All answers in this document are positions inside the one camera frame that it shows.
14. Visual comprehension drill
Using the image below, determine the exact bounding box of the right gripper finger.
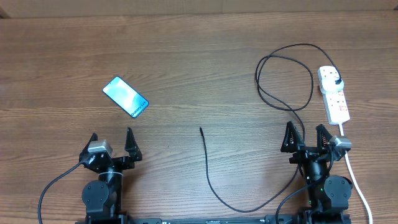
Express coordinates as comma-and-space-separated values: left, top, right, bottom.
316, 124, 332, 148
280, 121, 305, 153

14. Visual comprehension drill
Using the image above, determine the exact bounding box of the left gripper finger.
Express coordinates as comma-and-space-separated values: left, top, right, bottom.
124, 127, 142, 162
82, 133, 98, 153

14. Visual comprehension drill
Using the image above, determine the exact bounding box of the blue screen smartphone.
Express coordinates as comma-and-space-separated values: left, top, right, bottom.
103, 76, 149, 118

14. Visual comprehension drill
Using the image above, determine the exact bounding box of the black charging cable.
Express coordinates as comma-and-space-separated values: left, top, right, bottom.
199, 43, 343, 214

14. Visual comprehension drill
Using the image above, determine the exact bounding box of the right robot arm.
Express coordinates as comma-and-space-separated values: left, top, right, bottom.
274, 121, 353, 223

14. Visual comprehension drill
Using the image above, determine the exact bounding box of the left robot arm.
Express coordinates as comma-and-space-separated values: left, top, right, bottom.
79, 127, 142, 223

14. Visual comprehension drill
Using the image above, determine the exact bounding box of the white charger plug adapter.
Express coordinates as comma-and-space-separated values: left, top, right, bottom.
320, 77, 345, 94

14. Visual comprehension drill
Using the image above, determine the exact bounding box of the white power strip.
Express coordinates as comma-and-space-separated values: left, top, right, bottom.
317, 66, 350, 125

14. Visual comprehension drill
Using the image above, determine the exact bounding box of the white power strip cord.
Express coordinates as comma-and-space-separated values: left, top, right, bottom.
338, 123, 374, 224

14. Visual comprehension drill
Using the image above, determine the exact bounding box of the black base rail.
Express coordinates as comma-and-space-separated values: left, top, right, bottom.
75, 213, 352, 224

